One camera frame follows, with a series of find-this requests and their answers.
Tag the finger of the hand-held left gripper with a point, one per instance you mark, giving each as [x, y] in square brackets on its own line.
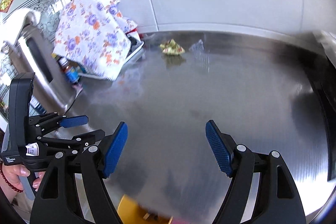
[78, 140]
[74, 121]

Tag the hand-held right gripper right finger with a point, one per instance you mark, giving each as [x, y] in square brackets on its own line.
[218, 150]

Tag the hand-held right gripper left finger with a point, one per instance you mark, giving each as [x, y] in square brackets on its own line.
[115, 150]

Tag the yellow bin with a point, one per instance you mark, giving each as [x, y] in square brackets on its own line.
[131, 211]

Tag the person's left forearm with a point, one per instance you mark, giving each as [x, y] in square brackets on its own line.
[6, 190]

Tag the person's left hand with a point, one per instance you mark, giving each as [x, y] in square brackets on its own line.
[15, 176]

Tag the steel kettle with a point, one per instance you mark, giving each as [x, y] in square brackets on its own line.
[60, 92]

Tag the blue label bottle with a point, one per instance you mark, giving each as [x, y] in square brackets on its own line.
[72, 74]

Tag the floral cloth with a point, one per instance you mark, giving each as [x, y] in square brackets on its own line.
[89, 29]

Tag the white plastic tray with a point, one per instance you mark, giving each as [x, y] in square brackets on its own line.
[136, 52]

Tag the clear plastic wrapper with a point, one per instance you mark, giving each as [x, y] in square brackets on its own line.
[197, 46]

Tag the patterned glass door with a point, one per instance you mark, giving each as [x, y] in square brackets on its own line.
[39, 3]

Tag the crumpled yellow wrapper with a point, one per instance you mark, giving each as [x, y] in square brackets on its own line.
[172, 47]

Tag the red and gold wall sticker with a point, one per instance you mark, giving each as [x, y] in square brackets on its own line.
[6, 3]

